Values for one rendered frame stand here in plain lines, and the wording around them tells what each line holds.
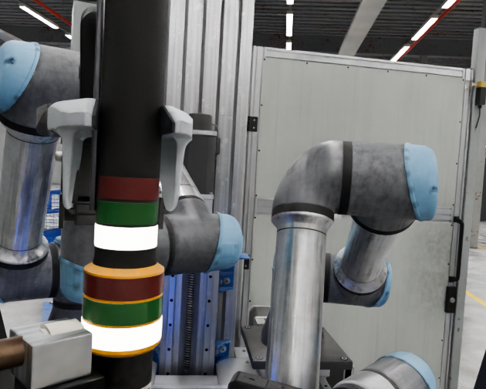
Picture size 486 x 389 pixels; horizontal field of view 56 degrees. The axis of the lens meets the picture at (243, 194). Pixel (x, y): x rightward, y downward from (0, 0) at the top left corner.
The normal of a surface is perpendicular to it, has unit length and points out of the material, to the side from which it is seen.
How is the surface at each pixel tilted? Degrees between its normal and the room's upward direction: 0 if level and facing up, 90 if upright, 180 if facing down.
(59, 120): 90
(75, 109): 42
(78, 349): 90
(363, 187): 101
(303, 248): 68
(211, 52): 90
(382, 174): 81
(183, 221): 35
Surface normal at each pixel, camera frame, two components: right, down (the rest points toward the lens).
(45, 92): 0.49, 0.47
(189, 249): 0.56, 0.08
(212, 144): 0.78, 0.07
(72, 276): -0.35, 0.07
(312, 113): 0.18, 0.07
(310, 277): 0.35, -0.28
